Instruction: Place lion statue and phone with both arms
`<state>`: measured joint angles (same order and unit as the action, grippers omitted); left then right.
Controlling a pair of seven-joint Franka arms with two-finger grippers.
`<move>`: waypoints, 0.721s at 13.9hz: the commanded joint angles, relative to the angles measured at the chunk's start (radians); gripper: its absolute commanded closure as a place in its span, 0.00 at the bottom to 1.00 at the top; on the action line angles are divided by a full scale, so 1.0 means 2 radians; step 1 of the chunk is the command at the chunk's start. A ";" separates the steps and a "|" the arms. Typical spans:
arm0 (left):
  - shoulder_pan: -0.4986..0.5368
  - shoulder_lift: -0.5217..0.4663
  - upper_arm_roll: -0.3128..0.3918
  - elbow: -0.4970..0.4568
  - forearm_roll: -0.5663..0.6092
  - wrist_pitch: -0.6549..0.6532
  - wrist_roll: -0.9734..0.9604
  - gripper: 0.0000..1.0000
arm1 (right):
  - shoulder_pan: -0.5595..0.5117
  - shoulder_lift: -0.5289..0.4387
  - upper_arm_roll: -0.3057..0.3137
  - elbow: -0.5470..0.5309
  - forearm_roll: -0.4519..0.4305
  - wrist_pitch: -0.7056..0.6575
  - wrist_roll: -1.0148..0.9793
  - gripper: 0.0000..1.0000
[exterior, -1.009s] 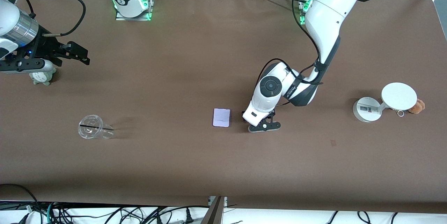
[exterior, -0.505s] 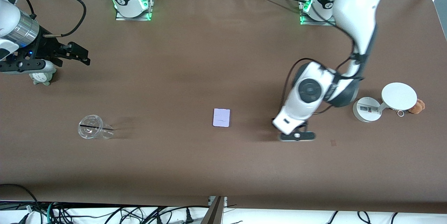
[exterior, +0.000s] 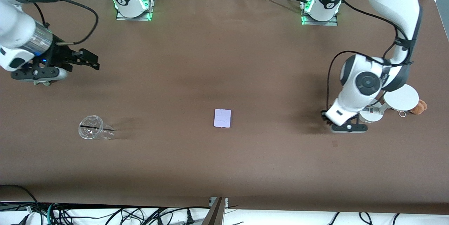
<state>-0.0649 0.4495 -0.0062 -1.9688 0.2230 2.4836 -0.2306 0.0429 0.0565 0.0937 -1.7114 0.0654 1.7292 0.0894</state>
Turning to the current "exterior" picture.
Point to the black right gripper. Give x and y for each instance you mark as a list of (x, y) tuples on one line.
[(59, 55)]

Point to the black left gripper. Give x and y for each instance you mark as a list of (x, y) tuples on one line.
[(323, 115)]

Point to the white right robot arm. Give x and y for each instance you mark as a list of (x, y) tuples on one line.
[(14, 25)]

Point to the grey totoro plush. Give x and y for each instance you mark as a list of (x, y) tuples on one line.
[(45, 83)]

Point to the clear plastic cup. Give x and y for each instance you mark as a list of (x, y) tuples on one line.
[(92, 127)]

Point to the white round stand lamp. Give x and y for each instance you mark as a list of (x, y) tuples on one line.
[(403, 97)]

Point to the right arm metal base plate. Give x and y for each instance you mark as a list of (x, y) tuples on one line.
[(121, 17)]

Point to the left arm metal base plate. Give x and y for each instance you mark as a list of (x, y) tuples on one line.
[(333, 22)]

